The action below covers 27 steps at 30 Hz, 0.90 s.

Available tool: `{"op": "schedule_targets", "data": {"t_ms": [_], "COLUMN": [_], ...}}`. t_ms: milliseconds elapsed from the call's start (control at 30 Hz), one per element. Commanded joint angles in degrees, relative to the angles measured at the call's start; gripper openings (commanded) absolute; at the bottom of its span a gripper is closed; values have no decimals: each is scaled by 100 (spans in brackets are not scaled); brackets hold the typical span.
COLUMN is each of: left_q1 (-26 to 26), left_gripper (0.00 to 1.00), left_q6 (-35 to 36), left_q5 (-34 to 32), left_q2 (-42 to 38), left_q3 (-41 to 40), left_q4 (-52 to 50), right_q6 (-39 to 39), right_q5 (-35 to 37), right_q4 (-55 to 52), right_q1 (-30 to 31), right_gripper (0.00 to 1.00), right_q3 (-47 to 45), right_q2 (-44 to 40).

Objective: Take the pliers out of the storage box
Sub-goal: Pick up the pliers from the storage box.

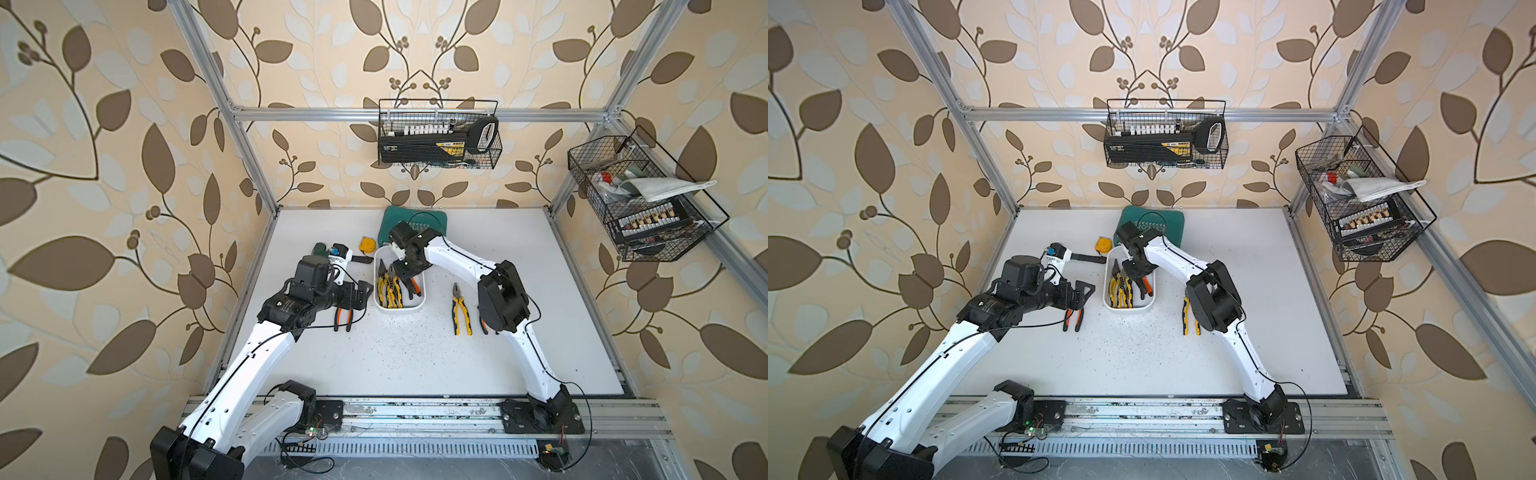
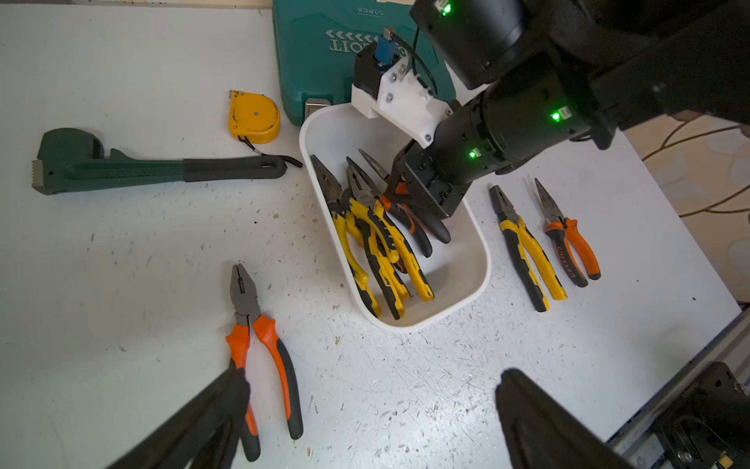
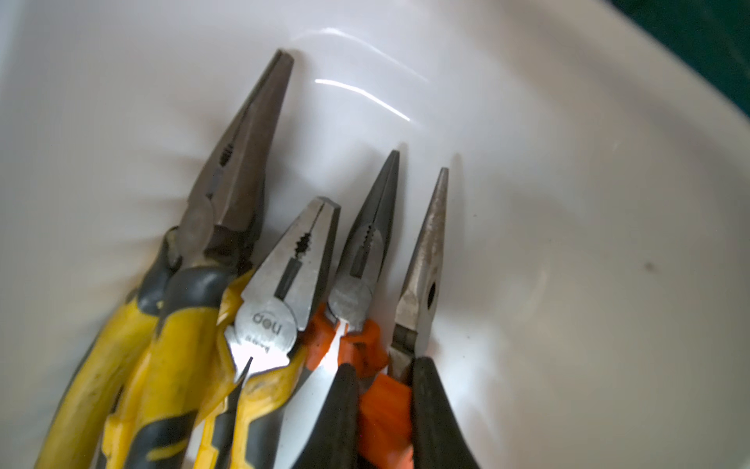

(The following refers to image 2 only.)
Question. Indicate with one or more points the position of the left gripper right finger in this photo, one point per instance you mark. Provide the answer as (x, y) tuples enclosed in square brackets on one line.
[(540, 433)]

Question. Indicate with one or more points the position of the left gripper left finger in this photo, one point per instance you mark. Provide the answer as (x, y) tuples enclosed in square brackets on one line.
[(204, 434)]

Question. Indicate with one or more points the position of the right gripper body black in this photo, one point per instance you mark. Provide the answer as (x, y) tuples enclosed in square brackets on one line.
[(415, 180)]

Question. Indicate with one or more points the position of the white plastic storage box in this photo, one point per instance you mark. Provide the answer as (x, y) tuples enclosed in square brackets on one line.
[(458, 272)]

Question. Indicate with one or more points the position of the yellow black combination pliers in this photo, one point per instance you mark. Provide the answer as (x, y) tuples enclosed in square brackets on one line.
[(523, 247)]

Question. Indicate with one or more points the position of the orange black combination pliers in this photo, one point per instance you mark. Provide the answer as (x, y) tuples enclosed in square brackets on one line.
[(258, 351)]

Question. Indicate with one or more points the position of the orange black long-nose pliers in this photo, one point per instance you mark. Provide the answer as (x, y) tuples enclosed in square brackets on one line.
[(577, 258)]

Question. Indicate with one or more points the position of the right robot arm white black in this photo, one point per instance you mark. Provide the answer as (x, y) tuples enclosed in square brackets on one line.
[(546, 72)]

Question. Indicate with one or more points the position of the yellow black pliers in box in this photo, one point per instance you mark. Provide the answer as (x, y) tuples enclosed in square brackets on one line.
[(333, 196)]

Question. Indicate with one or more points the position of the green plastic tool case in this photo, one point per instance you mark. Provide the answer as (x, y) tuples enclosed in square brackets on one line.
[(317, 42)]

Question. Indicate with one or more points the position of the yellow tape measure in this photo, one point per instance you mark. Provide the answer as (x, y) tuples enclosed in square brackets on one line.
[(254, 120)]

